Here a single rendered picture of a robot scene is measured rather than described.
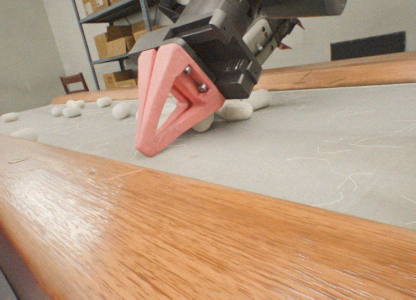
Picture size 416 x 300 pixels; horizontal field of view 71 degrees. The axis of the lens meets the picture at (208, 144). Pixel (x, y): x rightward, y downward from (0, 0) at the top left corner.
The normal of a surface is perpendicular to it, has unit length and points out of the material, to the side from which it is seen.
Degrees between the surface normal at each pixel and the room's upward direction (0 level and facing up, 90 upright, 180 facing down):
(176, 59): 104
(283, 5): 133
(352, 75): 45
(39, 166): 0
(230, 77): 41
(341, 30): 91
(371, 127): 0
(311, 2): 127
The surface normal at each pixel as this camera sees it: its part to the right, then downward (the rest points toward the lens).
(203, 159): -0.18, -0.94
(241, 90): -0.40, 0.86
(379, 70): -0.61, -0.44
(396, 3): -0.61, 0.34
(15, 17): 0.77, 0.04
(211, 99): 0.52, 0.38
